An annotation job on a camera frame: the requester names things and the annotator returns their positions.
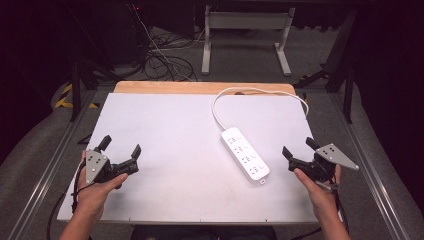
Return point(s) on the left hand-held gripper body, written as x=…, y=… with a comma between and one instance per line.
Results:
x=96, y=165

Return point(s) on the person's right hand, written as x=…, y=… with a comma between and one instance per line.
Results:
x=321, y=196

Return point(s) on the wooden table board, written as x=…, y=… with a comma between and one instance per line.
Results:
x=200, y=87

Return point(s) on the white metal table frame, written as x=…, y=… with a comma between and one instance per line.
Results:
x=246, y=20

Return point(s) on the aluminium rail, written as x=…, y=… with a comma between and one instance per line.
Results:
x=370, y=166
x=50, y=166

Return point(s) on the person's left hand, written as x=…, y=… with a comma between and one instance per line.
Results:
x=90, y=198

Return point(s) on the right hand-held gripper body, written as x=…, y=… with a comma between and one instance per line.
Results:
x=333, y=154

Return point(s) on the white power strip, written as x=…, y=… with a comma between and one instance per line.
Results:
x=245, y=155

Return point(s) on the black metal stand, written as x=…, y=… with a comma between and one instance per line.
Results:
x=346, y=66
x=76, y=90

